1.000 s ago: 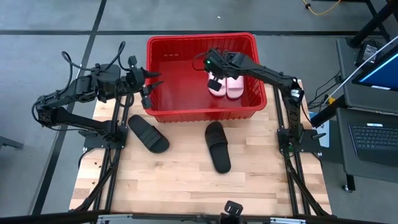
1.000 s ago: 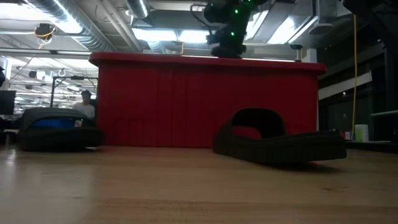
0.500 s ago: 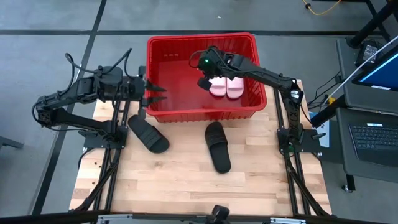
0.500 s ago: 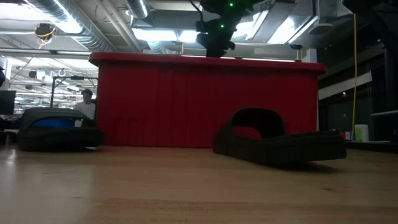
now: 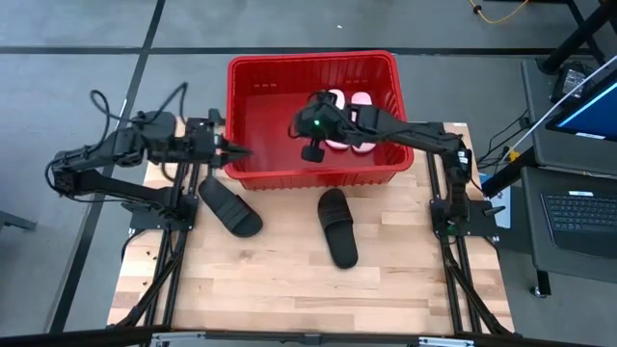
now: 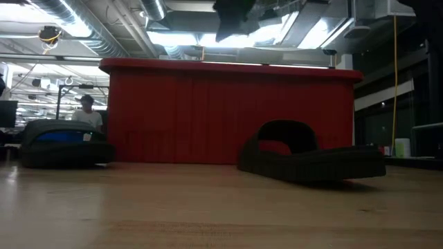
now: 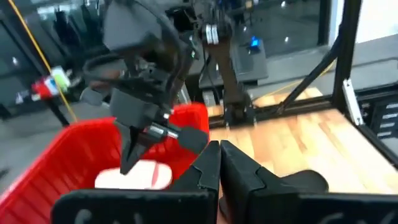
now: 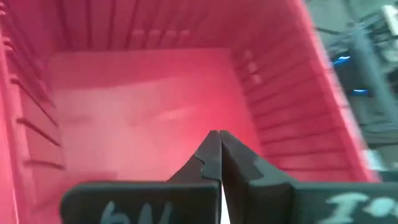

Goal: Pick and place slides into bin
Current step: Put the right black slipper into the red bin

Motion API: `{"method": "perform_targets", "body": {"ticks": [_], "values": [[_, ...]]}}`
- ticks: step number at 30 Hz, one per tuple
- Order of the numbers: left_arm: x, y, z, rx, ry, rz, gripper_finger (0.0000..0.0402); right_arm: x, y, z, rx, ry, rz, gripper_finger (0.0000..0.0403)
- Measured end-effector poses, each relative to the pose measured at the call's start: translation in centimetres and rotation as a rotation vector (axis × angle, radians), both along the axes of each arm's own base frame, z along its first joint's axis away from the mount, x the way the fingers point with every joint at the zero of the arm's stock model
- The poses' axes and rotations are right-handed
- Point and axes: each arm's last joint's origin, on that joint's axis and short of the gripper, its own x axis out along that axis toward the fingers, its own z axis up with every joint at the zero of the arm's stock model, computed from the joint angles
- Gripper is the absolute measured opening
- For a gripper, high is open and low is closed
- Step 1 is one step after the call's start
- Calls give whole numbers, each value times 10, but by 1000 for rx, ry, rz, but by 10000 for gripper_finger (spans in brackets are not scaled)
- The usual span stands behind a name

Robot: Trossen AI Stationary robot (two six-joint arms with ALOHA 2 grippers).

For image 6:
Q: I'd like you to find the plain black slide sandal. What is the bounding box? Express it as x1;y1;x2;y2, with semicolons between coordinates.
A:
237;119;387;183

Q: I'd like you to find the large red plastic bin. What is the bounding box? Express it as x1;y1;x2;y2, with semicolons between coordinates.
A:
99;57;364;165

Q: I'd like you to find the person in background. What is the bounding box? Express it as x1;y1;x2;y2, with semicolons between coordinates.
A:
71;94;104;132

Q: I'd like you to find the white and green cup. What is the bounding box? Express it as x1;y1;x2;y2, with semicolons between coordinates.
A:
394;138;411;158

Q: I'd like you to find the black slide sandal blue insole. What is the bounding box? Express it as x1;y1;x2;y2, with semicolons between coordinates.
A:
19;119;116;169

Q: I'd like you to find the black computer monitor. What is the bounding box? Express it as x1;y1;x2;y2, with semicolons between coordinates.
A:
0;100;19;129

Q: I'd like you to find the spiral metal ceiling duct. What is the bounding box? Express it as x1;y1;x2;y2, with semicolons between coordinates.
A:
27;0;131;59

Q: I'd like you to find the black background frame stand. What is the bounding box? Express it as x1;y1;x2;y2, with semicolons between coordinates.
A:
55;84;110;120

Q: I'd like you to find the hanging yellow cable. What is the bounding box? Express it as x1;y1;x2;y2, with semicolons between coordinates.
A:
390;13;399;156

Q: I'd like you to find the ceiling camera with yellow cable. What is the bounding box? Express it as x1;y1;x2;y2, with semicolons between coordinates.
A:
37;26;63;45

